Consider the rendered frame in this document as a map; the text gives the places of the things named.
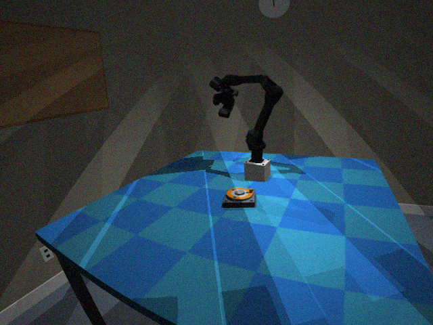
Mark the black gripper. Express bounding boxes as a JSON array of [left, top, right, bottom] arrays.
[[218, 89, 239, 118]]

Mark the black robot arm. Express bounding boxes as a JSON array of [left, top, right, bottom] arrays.
[[209, 74, 283, 163]]

